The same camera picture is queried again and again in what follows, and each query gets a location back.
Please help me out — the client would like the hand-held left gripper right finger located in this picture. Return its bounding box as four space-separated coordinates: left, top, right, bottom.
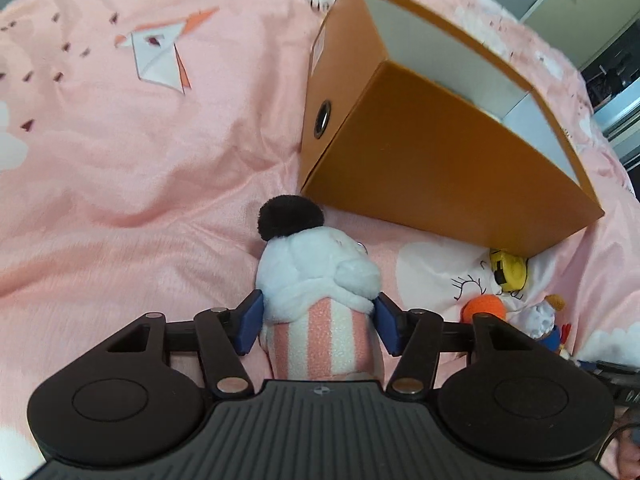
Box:
372 292 533 397

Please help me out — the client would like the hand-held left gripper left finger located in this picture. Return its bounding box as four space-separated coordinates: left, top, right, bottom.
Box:
107 290 265 397

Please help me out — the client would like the white plush toy black pompom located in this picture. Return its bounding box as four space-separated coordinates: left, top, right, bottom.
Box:
255 195 385 382

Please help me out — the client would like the orange cardboard box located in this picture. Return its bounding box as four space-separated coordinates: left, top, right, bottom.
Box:
299 0 606 261

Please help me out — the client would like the orange ball toy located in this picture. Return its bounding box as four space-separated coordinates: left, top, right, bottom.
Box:
460 294 507 323

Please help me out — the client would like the small white doll figure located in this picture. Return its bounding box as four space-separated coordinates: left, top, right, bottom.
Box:
517 294 572 358

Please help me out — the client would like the yellow tape measure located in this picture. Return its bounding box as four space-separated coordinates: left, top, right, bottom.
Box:
489 248 530 295

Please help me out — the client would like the pink printed blanket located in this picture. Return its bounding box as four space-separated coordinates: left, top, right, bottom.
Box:
0 0 640 480

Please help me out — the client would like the grey door with handle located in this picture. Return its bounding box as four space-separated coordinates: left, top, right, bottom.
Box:
520 0 640 68

